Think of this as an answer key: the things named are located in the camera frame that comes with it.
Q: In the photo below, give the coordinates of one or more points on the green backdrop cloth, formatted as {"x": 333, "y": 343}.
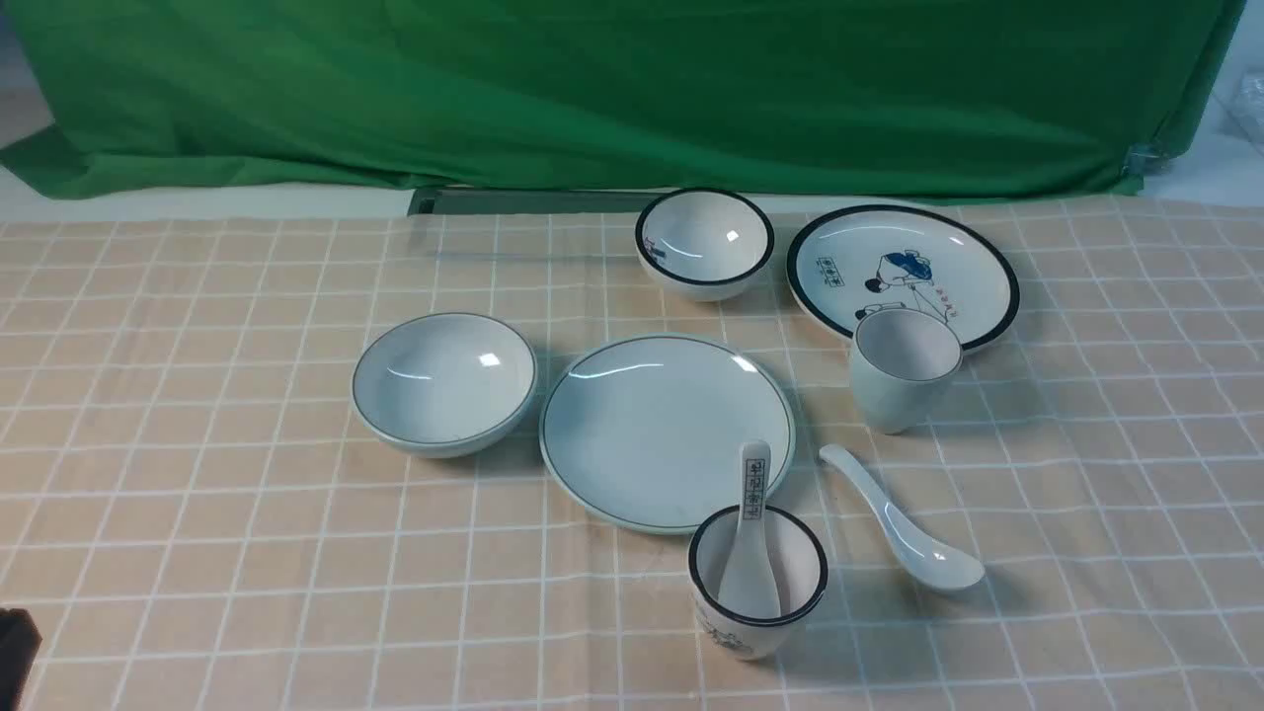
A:
{"x": 901, "y": 99}

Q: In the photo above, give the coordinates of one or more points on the black rimmed cartoon plate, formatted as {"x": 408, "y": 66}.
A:
{"x": 863, "y": 259}

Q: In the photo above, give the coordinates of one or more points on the pale green rimmed bowl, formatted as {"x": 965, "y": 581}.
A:
{"x": 449, "y": 384}

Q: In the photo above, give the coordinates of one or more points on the black rimmed white cup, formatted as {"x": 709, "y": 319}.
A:
{"x": 799, "y": 564}

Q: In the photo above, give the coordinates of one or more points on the pale green rimmed plate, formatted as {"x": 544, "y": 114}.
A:
{"x": 646, "y": 432}

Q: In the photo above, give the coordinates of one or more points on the plain white ceramic spoon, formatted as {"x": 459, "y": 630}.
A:
{"x": 933, "y": 563}

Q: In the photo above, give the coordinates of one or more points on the black rimmed white bowl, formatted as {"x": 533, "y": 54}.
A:
{"x": 703, "y": 245}

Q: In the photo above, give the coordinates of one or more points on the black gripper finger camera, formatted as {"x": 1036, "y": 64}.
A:
{"x": 20, "y": 643}

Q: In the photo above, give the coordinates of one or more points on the patterned white ceramic spoon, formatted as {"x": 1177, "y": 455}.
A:
{"x": 748, "y": 586}

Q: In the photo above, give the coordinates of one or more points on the pale green cup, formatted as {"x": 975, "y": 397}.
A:
{"x": 901, "y": 362}

